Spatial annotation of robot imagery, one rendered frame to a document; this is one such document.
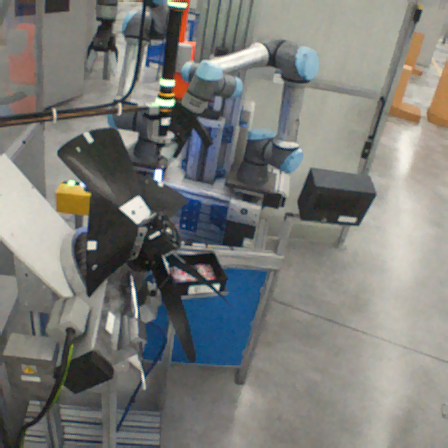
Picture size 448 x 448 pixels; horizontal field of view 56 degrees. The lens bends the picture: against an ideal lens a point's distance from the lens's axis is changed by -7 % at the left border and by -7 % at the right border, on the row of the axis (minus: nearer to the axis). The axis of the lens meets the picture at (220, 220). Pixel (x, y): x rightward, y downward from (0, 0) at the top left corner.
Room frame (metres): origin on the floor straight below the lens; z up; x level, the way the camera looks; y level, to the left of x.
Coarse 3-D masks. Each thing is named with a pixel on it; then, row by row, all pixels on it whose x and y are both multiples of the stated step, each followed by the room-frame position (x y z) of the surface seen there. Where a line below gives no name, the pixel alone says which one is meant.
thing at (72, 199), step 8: (64, 184) 1.42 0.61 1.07; (72, 184) 1.43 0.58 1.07; (80, 184) 1.45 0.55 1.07; (56, 192) 1.36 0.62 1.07; (64, 192) 1.37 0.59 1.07; (72, 192) 1.38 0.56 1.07; (80, 192) 1.39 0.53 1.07; (88, 192) 1.40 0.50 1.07; (56, 200) 1.36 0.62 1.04; (64, 200) 1.36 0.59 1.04; (72, 200) 1.36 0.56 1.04; (80, 200) 1.37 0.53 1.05; (88, 200) 1.37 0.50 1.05; (56, 208) 1.35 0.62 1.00; (64, 208) 1.36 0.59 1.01; (72, 208) 1.36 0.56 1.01; (80, 208) 1.37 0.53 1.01; (88, 208) 1.37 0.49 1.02
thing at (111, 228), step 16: (96, 192) 0.81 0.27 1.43; (96, 208) 0.78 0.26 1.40; (112, 208) 0.83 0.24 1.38; (96, 224) 0.76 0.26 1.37; (112, 224) 0.82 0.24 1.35; (128, 224) 0.88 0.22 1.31; (96, 240) 0.75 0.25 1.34; (112, 240) 0.80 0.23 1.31; (128, 240) 0.88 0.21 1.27; (96, 256) 0.74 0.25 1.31; (112, 256) 0.80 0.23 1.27; (128, 256) 0.88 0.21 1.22; (96, 272) 0.73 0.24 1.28; (112, 272) 0.81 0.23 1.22; (96, 288) 0.72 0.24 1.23
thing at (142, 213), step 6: (138, 198) 1.06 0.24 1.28; (126, 204) 1.04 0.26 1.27; (132, 204) 1.05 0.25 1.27; (138, 204) 1.05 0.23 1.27; (144, 204) 1.06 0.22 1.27; (126, 210) 1.03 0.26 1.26; (138, 210) 1.04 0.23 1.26; (144, 210) 1.05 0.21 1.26; (132, 216) 1.02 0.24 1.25; (138, 216) 1.03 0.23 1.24; (144, 216) 1.04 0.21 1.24; (138, 222) 1.02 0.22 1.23
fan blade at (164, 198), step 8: (144, 176) 1.35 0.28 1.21; (144, 184) 1.30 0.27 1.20; (152, 184) 1.32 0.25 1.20; (144, 192) 1.25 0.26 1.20; (152, 192) 1.27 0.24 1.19; (160, 192) 1.29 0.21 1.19; (168, 192) 1.31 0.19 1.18; (176, 192) 1.35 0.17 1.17; (144, 200) 1.21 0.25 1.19; (152, 200) 1.22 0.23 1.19; (160, 200) 1.23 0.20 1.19; (168, 200) 1.26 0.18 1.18; (176, 200) 1.29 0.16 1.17; (184, 200) 1.32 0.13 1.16; (152, 208) 1.17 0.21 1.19; (160, 208) 1.19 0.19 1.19; (168, 208) 1.20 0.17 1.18; (176, 208) 1.23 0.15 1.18
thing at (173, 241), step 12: (156, 216) 1.01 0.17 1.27; (168, 216) 1.07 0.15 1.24; (156, 228) 0.98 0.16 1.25; (144, 240) 0.97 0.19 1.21; (156, 240) 0.96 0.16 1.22; (168, 240) 0.97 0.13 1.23; (180, 240) 1.04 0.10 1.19; (144, 252) 0.96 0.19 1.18; (156, 252) 0.96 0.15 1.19; (168, 252) 0.97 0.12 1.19; (132, 264) 0.94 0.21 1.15; (144, 264) 0.97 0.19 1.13
